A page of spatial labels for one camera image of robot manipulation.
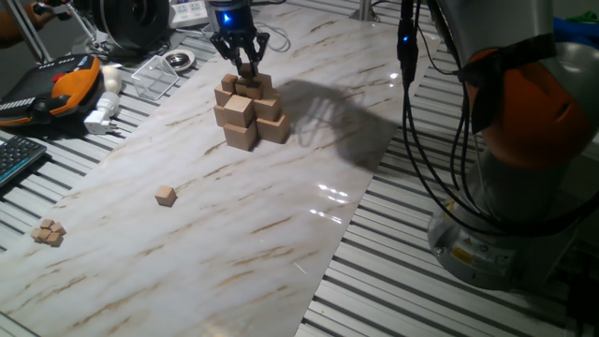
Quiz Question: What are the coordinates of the white marble pattern mat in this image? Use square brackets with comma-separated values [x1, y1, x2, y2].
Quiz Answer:
[0, 0, 416, 337]

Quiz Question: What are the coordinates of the person's left hand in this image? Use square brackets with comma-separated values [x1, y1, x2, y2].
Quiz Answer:
[23, 1, 72, 27]

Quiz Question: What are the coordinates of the white button control box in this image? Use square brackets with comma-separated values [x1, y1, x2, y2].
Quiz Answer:
[167, 0, 211, 30]

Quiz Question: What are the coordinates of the blue bag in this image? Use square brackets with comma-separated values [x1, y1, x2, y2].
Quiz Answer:
[551, 17, 599, 48]

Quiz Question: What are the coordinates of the white power adapter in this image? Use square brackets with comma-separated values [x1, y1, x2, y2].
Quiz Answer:
[83, 91, 122, 136]

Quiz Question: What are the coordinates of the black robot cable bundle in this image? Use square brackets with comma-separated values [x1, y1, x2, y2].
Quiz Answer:
[395, 0, 599, 238]

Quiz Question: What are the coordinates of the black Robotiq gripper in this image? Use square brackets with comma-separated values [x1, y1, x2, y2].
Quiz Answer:
[209, 0, 271, 79]

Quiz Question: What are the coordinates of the white egg-shaped object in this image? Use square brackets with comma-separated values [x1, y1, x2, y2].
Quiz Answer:
[101, 65, 124, 95]

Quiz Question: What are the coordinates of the green fabric item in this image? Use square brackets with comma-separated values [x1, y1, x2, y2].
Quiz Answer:
[565, 9, 599, 23]

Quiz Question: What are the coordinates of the black computer keyboard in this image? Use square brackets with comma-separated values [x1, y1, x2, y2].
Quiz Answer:
[0, 135, 49, 189]

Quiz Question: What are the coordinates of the grey looped cable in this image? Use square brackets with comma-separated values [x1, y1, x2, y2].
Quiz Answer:
[255, 22, 292, 53]

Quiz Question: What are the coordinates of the person's left forearm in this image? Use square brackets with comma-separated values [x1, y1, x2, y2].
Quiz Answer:
[0, 9, 32, 51]

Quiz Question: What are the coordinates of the thick grey stand leg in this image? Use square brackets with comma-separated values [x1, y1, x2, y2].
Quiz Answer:
[5, 0, 53, 65]

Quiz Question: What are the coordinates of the thin grey stand leg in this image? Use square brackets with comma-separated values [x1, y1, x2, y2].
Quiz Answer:
[67, 3, 98, 53]

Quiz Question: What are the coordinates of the orange black teach pendant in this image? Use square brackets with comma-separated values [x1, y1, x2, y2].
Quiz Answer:
[0, 53, 102, 128]

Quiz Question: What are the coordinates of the clear plastic box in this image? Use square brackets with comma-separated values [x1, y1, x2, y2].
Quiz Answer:
[131, 54, 181, 102]

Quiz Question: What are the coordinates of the silver metal post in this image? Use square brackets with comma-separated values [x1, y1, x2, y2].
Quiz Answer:
[349, 0, 381, 23]

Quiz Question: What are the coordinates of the black filament spool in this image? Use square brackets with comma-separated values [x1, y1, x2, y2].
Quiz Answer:
[91, 0, 170, 53]

